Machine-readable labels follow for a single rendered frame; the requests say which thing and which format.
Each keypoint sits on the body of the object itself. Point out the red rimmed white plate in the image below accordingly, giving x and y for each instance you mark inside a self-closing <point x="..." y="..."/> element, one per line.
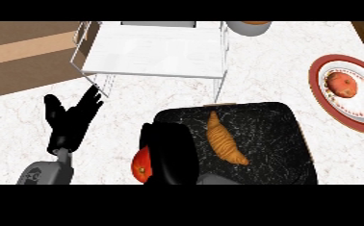
<point x="320" y="92"/>

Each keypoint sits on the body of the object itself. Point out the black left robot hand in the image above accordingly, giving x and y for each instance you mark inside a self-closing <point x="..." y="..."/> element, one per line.
<point x="72" y="124"/>

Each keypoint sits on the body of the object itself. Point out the golden brown croissant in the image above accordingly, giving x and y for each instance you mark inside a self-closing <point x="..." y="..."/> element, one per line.
<point x="224" y="141"/>

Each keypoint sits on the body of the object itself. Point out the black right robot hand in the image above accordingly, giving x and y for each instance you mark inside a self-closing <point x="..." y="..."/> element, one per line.
<point x="172" y="156"/>

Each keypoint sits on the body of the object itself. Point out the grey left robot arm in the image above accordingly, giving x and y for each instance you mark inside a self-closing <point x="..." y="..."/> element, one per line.
<point x="48" y="172"/>

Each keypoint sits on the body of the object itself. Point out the grey round pot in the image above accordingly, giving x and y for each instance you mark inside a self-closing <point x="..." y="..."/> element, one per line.
<point x="249" y="28"/>

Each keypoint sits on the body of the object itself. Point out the black marble tray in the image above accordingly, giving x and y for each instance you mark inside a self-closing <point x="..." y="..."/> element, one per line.
<point x="270" y="133"/>

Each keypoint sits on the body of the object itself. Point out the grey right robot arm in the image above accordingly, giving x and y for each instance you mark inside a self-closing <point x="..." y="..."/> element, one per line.
<point x="215" y="180"/>

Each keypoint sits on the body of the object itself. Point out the red tomato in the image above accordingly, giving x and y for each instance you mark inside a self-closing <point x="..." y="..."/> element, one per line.
<point x="141" y="167"/>

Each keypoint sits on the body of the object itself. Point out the orange red round fruit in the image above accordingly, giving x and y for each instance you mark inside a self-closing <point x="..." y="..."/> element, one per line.
<point x="341" y="84"/>

